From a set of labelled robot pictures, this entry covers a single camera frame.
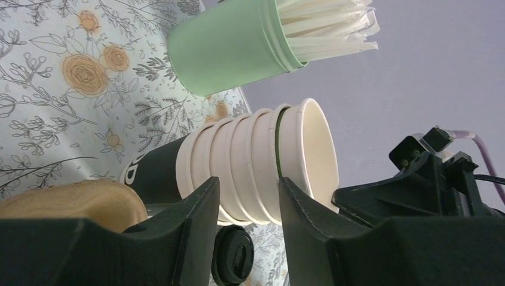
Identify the bundle of white wrapped straws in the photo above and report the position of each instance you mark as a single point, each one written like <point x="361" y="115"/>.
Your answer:
<point x="321" y="29"/>

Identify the stack of black paper cups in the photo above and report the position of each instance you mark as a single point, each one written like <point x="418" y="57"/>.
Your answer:
<point x="239" y="151"/>

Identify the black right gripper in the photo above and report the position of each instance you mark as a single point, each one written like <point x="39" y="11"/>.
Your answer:
<point x="430" y="182"/>

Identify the stack of brown cup carriers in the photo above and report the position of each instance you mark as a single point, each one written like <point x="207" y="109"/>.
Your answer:
<point x="110" y="204"/>

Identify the black coffee lid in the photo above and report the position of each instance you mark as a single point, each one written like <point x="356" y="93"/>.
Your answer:
<point x="233" y="256"/>

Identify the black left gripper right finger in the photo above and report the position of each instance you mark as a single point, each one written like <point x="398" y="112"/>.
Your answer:
<point x="325" y="248"/>

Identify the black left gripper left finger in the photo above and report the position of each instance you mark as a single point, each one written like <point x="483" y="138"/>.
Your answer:
<point x="174" y="247"/>

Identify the floral tablecloth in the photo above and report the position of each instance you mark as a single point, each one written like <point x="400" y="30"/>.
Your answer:
<point x="87" y="86"/>

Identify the green straw holder cup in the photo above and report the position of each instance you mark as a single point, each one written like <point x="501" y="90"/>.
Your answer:
<point x="230" y="45"/>

